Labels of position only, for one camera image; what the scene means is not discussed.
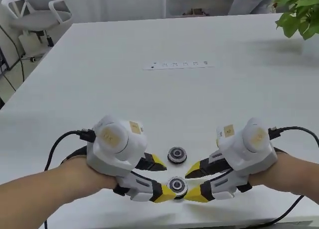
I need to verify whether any white grey office chair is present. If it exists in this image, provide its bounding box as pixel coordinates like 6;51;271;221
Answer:
0;0;73;63

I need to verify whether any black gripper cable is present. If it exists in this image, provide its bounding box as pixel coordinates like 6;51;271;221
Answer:
238;125;319;229
43;129;96;229

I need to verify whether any person's right hand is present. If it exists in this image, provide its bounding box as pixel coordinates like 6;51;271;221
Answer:
248;147;290;191

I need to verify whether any person's left hand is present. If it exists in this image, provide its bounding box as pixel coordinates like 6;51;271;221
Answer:
60;146;118;191

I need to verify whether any black floor cable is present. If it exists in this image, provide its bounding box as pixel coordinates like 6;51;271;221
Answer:
0;24;25;92

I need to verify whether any white table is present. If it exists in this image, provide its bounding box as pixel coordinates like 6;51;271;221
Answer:
0;11;319;229

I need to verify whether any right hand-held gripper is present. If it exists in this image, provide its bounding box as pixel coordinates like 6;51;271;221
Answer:
183;116;278;204

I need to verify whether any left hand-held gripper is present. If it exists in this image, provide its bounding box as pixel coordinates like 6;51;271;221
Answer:
86;115;177;204

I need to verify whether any white socket panel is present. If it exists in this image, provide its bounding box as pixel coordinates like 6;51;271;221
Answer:
143;60;216;71

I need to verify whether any green potted plant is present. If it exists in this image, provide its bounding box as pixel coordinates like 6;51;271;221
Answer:
273;0;319;63

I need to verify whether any person's left forearm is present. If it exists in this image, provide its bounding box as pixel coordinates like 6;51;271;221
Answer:
0;163;80;229

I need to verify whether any metal wheel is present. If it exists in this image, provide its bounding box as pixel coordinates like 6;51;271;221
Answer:
167;146;188;165
166;177;187;196

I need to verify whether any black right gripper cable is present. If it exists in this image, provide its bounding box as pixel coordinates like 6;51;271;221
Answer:
238;125;319;229

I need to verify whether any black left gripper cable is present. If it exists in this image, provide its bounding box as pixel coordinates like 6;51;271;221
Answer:
43;129;96;229

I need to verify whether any person's right forearm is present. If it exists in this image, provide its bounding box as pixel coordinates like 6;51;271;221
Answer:
286;151;319;202

